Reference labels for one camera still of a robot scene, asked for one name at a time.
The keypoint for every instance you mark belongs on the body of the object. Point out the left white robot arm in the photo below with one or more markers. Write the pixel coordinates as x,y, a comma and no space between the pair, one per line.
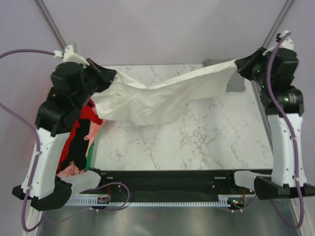
54,122

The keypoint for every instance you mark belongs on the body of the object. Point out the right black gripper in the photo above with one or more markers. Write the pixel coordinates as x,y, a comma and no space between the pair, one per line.
244,65

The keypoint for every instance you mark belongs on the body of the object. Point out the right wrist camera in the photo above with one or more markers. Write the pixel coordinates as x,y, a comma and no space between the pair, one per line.
284,41

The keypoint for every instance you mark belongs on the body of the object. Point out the green t shirt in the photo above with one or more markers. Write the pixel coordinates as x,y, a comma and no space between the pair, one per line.
89,157

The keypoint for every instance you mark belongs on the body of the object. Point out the white coca-cola t shirt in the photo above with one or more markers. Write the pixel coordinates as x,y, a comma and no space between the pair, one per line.
129,100

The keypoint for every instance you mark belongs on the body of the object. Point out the aluminium frame post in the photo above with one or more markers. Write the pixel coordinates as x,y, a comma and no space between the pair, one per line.
278,22
50,22

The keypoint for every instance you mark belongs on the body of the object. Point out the folded grey t shirt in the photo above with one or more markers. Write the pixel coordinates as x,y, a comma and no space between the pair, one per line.
236,82

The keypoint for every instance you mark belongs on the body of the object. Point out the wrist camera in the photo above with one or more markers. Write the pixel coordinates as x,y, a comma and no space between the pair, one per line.
69,54
284,41

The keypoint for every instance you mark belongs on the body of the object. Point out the red t shirt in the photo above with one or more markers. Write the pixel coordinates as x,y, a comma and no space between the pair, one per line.
89,112

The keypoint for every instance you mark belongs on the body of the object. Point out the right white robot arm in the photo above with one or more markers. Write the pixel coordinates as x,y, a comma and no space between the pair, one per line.
284,107

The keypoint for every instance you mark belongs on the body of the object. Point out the white slotted cable duct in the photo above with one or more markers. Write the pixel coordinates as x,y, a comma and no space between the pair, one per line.
85,200

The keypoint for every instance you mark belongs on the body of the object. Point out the left aluminium frame post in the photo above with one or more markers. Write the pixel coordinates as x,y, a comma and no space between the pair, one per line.
50,22

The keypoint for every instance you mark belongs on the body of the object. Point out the light pink t shirt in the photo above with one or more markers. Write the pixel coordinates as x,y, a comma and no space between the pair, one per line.
72,170

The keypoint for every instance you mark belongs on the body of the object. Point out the black t shirt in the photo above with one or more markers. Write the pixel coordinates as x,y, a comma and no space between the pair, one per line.
75,147

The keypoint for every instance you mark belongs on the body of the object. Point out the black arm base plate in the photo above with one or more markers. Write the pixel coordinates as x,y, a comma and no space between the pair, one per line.
173,185

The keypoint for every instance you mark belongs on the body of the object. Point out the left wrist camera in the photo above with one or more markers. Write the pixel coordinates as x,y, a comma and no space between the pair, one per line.
69,54

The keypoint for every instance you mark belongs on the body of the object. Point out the right aluminium frame post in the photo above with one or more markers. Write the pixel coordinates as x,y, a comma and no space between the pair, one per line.
278,22

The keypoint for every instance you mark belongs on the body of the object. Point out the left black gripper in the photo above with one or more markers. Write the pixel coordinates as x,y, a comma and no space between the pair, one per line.
105,75

